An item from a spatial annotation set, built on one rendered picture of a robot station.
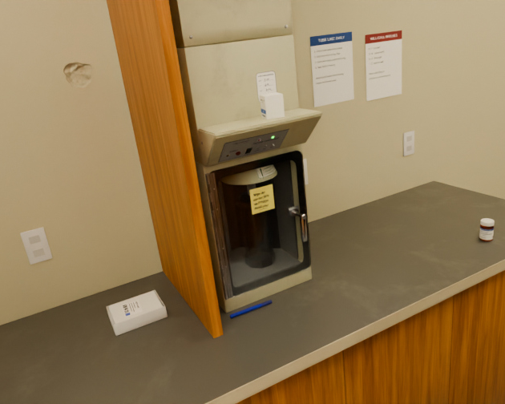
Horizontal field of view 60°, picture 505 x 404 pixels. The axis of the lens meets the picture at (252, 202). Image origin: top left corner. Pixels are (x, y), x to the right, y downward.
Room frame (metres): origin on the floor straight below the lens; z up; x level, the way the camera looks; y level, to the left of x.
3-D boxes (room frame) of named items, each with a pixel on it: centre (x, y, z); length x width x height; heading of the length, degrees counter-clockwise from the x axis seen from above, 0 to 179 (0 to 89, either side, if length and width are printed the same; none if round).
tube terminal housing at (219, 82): (1.33, 0.03, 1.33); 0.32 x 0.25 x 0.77; 116
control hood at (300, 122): (1.16, -0.05, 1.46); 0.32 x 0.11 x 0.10; 116
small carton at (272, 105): (1.18, -0.08, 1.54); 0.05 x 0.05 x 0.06; 12
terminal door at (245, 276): (1.21, -0.03, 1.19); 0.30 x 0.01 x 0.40; 115
